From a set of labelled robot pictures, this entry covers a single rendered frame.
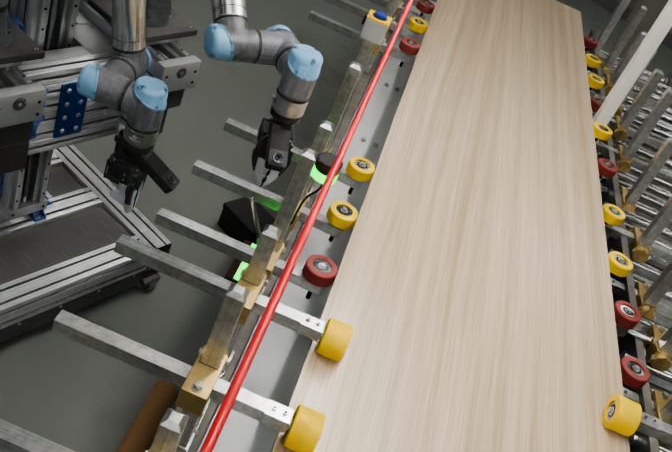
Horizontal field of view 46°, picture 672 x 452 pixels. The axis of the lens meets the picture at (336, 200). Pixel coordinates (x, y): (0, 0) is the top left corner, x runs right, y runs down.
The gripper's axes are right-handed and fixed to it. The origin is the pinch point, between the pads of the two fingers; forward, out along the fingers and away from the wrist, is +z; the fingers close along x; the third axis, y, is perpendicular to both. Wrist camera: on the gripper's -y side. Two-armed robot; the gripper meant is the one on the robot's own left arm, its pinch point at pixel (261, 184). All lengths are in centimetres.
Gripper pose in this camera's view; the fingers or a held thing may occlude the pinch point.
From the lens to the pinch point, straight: 188.4
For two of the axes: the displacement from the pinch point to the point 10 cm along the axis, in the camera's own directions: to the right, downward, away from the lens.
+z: -3.4, 7.5, 5.6
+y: -1.0, -6.2, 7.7
